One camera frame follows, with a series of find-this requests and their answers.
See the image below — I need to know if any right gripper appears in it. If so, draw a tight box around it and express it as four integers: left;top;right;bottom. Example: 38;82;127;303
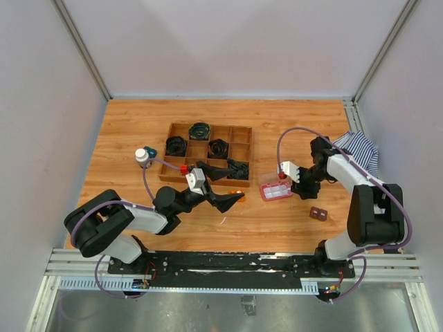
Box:
290;165;330;199

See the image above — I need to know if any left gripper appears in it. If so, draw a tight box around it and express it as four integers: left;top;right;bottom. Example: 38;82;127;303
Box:
174;162;245;215

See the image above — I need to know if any pink pill organizer box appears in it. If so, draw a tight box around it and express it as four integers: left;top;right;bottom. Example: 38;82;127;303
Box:
259;173;293;201

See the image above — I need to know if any white cap pill bottle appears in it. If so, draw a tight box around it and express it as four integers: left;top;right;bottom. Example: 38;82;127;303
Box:
134;148;152;168

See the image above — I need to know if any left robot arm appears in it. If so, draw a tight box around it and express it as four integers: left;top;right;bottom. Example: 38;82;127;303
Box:
64;161;244;274

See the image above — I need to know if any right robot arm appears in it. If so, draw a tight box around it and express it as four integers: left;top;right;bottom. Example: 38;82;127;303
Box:
280;137;405;277

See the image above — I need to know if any orange pill box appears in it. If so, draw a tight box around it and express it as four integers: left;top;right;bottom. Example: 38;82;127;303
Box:
228;190;246;202

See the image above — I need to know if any brown pill box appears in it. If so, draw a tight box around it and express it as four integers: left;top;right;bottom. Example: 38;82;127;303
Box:
309;206;328;221

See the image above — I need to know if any wooden compartment tray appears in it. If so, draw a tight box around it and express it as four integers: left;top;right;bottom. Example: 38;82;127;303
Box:
159;122;253;187

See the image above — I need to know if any striped cloth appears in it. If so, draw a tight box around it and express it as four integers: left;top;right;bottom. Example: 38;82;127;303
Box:
334;131;379;178

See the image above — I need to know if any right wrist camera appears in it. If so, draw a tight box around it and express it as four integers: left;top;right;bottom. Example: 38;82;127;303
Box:
278;161;300;183

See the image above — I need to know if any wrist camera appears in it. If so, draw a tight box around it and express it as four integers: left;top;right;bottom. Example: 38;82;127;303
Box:
278;161;300;183
186;168;206;196

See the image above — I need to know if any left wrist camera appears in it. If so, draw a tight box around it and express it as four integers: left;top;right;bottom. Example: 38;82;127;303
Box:
186;168;206;196

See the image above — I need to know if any black coiled cable right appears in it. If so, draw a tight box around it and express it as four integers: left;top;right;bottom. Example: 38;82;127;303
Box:
226;158;250;180

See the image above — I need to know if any black red coiled cable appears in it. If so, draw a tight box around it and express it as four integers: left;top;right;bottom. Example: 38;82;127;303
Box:
207;138;230;160

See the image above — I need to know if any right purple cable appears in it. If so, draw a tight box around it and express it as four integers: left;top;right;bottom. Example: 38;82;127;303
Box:
276;127;413;305

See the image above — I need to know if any black coiled cable left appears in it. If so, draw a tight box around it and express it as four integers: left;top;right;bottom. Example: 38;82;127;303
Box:
164;135;188;156

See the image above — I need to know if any black green coiled cable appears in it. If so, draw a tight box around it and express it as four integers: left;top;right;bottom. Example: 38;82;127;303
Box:
188;121;212;140

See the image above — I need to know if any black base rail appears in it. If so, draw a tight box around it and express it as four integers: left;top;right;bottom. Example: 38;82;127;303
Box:
107;250;356;293

